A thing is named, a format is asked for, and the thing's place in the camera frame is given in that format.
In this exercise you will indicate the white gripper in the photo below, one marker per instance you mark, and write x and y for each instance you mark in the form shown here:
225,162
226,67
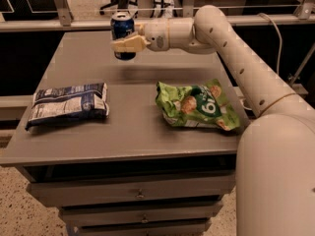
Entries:
157,33

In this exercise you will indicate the blue pepsi can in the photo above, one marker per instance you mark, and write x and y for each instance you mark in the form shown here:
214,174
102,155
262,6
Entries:
122,24

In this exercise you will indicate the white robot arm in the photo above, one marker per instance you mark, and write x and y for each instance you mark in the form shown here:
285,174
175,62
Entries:
275,165

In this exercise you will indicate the blue chip bag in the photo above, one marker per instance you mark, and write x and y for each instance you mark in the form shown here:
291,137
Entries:
56,105

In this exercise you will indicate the green chip bag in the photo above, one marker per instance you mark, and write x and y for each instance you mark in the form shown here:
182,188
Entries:
203,106

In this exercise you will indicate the grey drawer cabinet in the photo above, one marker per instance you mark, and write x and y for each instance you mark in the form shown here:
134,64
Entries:
134,140

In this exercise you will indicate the grey metal railing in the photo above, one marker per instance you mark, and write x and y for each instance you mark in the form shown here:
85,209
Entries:
303,14

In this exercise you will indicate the top grey drawer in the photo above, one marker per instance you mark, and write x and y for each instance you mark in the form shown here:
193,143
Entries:
143,188

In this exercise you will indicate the grey drawer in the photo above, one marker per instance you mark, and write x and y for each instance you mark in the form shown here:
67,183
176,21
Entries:
141,214
158,228
143,188

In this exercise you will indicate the middle grey drawer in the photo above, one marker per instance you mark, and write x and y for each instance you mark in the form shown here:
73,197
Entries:
141,214

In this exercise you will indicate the bottom grey drawer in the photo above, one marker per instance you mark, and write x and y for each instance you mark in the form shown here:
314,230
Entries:
158,228

